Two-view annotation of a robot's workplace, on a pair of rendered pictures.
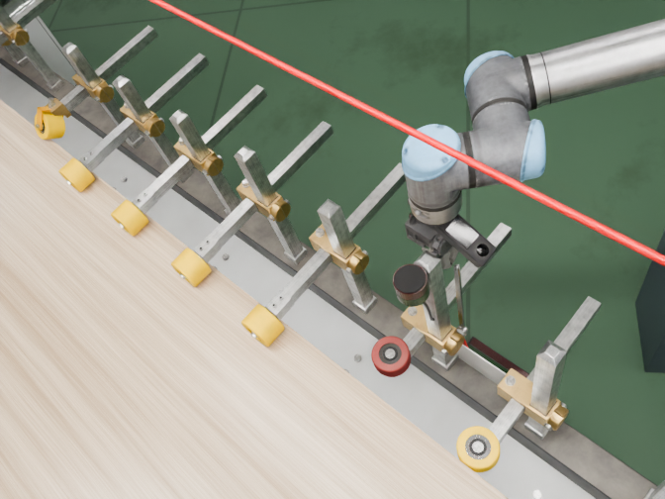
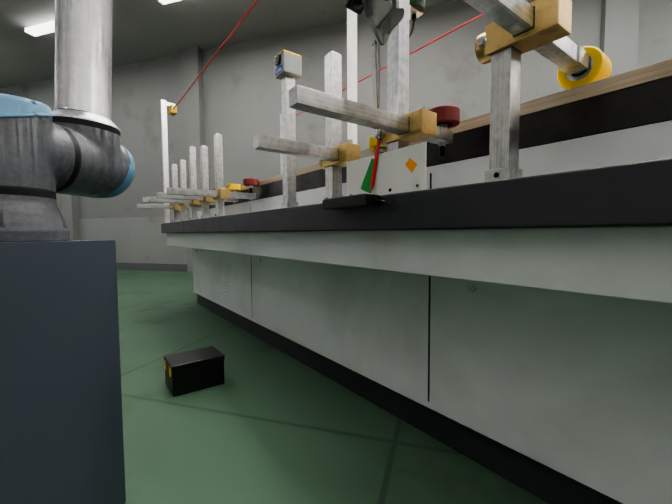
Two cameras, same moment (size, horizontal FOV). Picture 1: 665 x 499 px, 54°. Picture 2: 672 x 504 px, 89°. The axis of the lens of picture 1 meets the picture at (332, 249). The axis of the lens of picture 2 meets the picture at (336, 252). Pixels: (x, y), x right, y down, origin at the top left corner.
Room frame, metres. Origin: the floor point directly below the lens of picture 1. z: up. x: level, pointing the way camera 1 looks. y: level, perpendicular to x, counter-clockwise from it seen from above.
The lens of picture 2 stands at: (1.34, -0.41, 0.61)
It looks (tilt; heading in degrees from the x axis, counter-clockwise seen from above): 3 degrees down; 172
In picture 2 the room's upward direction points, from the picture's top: straight up
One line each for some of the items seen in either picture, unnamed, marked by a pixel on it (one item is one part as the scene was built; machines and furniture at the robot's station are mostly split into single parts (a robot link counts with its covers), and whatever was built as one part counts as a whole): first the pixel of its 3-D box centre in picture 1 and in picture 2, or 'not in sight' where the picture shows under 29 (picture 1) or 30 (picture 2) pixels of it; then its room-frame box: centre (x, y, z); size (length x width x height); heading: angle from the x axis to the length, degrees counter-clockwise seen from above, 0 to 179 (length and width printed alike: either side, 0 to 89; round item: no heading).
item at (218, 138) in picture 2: not in sight; (219, 180); (-0.54, -0.74, 0.89); 0.04 x 0.04 x 0.48; 29
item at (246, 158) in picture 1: (275, 213); not in sight; (1.00, 0.10, 0.91); 0.04 x 0.04 x 0.48; 29
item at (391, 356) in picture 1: (393, 362); (442, 133); (0.54, -0.03, 0.85); 0.08 x 0.08 x 0.11
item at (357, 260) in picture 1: (339, 249); (519, 32); (0.80, -0.01, 0.95); 0.14 x 0.06 x 0.05; 29
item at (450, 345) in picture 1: (431, 330); (406, 130); (0.58, -0.13, 0.85); 0.14 x 0.06 x 0.05; 29
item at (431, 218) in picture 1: (433, 199); not in sight; (0.63, -0.19, 1.24); 0.10 x 0.09 x 0.05; 118
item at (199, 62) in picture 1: (141, 114); not in sight; (1.47, 0.35, 0.95); 0.50 x 0.04 x 0.04; 119
